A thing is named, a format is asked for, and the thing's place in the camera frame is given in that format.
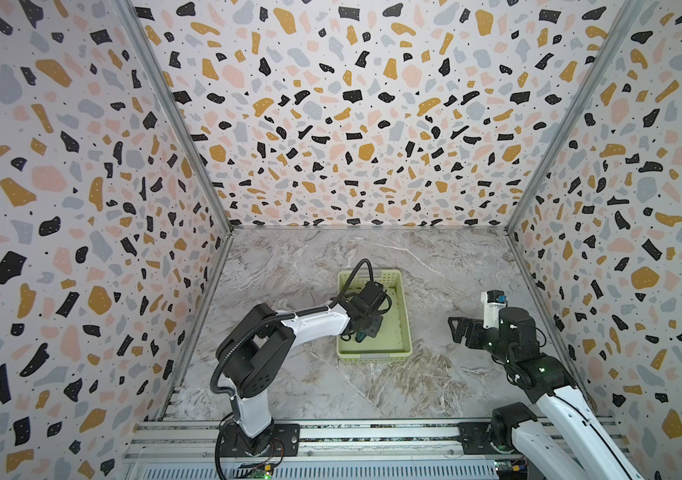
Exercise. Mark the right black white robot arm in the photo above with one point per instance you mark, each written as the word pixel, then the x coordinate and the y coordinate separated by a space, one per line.
pixel 591 452

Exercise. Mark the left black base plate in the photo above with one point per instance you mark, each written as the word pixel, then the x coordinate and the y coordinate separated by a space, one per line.
pixel 278 439

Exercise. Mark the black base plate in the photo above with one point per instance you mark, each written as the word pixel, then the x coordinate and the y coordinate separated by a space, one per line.
pixel 485 438
pixel 278 439

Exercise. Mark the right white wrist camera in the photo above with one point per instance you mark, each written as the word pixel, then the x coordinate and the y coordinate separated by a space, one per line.
pixel 493 302

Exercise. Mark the aluminium mounting rail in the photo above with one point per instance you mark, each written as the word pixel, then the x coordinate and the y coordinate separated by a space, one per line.
pixel 328 449

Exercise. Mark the light green plastic bin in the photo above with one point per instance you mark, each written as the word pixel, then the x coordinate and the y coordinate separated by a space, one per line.
pixel 393 342

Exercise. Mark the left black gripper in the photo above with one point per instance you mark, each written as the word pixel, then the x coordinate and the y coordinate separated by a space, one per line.
pixel 376 321

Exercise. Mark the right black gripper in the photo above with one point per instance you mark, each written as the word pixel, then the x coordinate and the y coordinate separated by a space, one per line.
pixel 474 327

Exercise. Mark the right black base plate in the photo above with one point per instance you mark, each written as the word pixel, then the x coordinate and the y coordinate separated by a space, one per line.
pixel 485 438

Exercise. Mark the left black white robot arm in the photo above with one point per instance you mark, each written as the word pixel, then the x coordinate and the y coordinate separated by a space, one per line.
pixel 252 355

